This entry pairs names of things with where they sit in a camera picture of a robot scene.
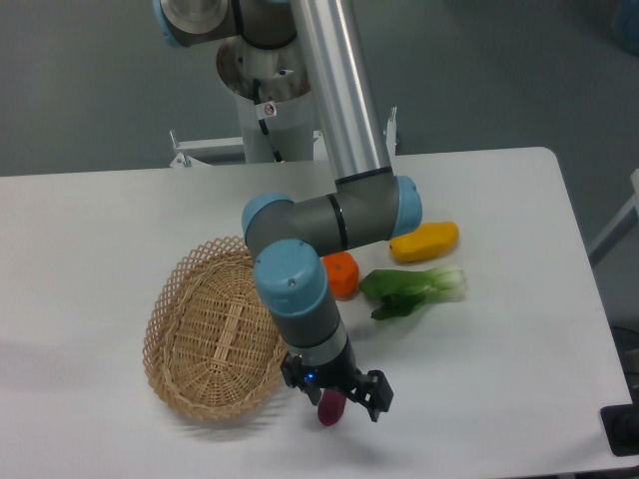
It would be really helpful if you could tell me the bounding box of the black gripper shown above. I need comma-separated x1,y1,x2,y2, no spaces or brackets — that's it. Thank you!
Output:
281,341,394,422

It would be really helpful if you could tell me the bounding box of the purple sweet potato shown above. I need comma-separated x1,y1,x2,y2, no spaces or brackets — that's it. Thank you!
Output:
318,389,346,427

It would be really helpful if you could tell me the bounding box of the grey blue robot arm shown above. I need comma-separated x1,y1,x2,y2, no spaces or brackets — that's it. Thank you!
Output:
154,1,422,418

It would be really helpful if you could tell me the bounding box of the green bok choy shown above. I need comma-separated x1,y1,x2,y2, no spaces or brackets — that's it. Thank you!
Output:
359,265,465,320

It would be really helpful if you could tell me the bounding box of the orange tangerine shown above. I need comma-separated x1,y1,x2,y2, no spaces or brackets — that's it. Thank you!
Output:
321,251,359,300

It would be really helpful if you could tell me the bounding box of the woven wicker basket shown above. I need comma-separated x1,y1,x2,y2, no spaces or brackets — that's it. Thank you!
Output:
143,237,287,420

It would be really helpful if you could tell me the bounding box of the yellow mango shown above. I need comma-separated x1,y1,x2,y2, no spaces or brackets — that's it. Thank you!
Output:
389,222,459,263

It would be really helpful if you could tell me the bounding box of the black box at table edge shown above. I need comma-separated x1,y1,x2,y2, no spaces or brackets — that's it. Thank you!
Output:
600,404,638,457

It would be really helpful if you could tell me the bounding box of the white furniture leg right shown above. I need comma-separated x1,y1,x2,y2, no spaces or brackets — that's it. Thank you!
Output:
586,170,638,267

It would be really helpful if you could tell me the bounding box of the blue object top right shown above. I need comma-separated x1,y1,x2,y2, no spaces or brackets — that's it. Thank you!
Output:
612,0,638,54

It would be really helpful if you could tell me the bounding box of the white metal base frame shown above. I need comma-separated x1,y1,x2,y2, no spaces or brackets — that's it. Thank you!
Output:
169,105,400,169

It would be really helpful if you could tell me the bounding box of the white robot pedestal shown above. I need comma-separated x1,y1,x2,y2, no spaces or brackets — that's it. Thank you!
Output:
216,36,315,164

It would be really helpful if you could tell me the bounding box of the black cable on pedestal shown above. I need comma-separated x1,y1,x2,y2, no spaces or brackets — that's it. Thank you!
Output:
252,78,285,164

